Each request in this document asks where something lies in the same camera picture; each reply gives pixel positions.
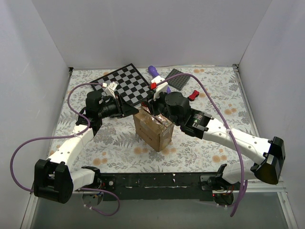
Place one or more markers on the black white checkerboard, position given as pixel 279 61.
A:
pixel 131 85

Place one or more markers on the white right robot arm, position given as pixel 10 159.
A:
pixel 265 157

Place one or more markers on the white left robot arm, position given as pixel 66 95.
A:
pixel 53 179

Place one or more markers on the dark grey studded plate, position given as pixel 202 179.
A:
pixel 178 82

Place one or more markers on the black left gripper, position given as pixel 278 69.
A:
pixel 119 108

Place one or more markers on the brown taped cardboard box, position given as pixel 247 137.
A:
pixel 156 131

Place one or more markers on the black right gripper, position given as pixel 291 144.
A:
pixel 154 105

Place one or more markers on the purple cylindrical handle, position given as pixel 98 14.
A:
pixel 153 71

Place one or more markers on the red black utility knife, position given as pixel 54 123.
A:
pixel 194 95

